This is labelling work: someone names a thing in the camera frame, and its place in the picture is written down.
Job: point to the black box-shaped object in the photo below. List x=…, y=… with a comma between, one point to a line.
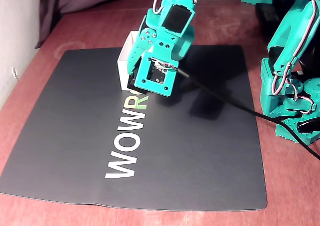
x=267, y=18

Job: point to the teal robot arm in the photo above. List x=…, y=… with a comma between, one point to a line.
x=290, y=35

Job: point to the small black battery pack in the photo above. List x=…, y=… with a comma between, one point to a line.
x=132, y=85

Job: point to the white open cardboard box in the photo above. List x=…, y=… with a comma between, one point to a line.
x=122, y=73

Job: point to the black printed mat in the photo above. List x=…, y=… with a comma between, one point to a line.
x=75, y=135

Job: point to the teal pivoting gripper jaw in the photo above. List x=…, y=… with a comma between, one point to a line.
x=143, y=43

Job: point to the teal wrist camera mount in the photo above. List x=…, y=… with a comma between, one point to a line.
x=170, y=83

